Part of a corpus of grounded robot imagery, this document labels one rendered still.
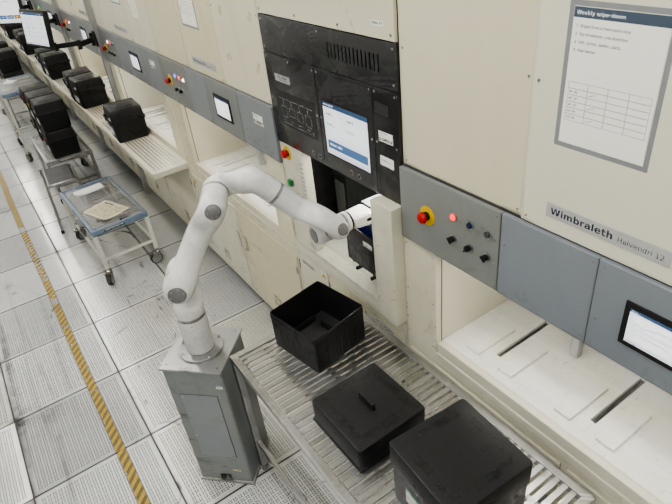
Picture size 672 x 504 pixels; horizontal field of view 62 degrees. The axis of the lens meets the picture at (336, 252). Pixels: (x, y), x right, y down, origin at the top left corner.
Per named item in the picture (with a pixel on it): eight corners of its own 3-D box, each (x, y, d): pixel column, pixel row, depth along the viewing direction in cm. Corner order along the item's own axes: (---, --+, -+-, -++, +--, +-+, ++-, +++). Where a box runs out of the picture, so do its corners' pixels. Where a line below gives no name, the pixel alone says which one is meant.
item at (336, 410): (312, 418, 204) (307, 394, 196) (375, 379, 216) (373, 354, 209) (361, 474, 183) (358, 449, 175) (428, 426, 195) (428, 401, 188)
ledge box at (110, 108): (108, 134, 465) (98, 104, 451) (142, 125, 476) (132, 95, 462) (117, 145, 443) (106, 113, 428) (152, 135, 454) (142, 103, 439)
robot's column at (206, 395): (200, 479, 275) (157, 369, 233) (220, 432, 298) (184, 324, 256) (254, 485, 270) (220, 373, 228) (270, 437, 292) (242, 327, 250)
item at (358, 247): (347, 262, 249) (340, 200, 232) (383, 245, 258) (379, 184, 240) (381, 288, 232) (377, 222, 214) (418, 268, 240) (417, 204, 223)
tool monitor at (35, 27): (31, 57, 459) (13, 10, 439) (93, 43, 481) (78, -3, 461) (41, 65, 430) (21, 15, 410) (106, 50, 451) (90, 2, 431)
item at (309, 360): (322, 310, 254) (317, 280, 245) (366, 336, 237) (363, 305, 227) (275, 343, 239) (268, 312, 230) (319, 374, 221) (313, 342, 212)
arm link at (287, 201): (292, 180, 197) (356, 224, 210) (275, 182, 211) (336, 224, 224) (280, 201, 195) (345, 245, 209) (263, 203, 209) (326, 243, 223)
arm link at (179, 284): (190, 288, 230) (187, 313, 217) (161, 279, 226) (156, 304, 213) (234, 186, 209) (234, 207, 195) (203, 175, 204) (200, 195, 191)
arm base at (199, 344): (172, 362, 236) (160, 329, 226) (189, 331, 251) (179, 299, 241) (214, 364, 232) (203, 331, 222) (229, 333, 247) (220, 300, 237)
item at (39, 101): (37, 126, 530) (25, 98, 515) (67, 117, 541) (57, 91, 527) (42, 134, 508) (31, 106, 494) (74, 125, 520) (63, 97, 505)
